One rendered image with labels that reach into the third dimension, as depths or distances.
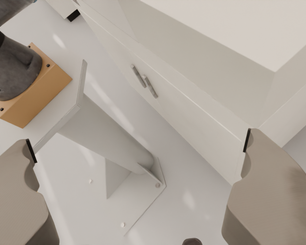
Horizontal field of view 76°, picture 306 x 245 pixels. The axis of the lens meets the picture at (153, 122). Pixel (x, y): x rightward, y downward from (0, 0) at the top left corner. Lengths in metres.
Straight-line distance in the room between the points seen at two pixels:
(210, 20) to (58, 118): 0.40
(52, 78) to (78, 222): 1.05
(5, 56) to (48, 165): 1.26
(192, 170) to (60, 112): 0.84
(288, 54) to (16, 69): 0.50
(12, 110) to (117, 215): 0.90
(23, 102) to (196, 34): 0.43
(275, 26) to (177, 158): 1.02
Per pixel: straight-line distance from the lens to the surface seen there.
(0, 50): 0.54
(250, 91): 0.28
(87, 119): 0.68
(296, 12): 0.29
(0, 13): 0.51
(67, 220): 1.49
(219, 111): 0.41
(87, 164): 1.48
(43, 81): 0.55
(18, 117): 0.58
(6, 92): 0.56
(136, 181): 1.25
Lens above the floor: 1.15
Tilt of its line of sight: 58 degrees down
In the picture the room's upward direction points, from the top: 37 degrees counter-clockwise
